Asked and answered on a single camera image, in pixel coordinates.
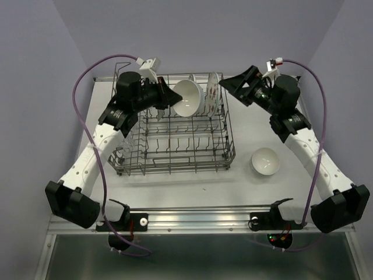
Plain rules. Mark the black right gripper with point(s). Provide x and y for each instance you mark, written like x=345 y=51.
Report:
x=236 y=84

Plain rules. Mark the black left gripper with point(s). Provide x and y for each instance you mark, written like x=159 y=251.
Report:
x=168 y=97

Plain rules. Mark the white strawberry plate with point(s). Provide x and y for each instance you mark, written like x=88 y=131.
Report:
x=212 y=94

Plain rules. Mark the grey wire dish rack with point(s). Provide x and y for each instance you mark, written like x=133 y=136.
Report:
x=178 y=144

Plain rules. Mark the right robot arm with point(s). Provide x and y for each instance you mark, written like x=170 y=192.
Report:
x=342 y=201

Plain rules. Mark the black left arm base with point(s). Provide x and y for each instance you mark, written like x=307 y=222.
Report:
x=128 y=222

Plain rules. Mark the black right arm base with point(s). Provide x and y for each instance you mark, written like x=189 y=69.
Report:
x=273 y=220

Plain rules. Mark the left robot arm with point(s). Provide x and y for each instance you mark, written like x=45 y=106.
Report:
x=69 y=198

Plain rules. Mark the teal floral plate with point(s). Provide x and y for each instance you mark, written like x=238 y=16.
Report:
x=160 y=114

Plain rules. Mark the white blue striped plate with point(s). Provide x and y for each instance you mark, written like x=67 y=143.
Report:
x=192 y=77

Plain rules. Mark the clear faceted glass near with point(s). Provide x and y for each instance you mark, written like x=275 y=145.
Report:
x=126 y=145

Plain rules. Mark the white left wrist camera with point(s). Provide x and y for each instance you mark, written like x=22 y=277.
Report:
x=148 y=68

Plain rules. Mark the aluminium mounting rail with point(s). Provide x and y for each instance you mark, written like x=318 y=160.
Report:
x=181 y=221

